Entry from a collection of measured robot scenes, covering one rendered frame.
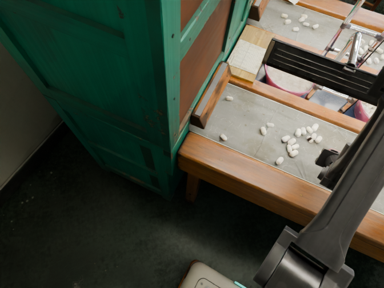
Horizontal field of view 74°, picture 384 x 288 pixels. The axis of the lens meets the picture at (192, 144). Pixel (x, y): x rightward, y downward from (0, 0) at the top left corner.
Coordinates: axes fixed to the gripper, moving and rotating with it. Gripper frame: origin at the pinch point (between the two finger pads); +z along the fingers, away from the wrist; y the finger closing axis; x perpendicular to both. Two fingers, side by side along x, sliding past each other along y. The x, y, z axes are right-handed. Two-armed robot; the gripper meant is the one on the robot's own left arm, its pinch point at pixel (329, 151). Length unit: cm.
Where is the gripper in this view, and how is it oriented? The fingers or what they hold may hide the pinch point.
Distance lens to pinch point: 107.6
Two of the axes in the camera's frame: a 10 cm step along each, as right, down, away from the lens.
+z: 3.0, -3.7, 8.8
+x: -2.8, 8.5, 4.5
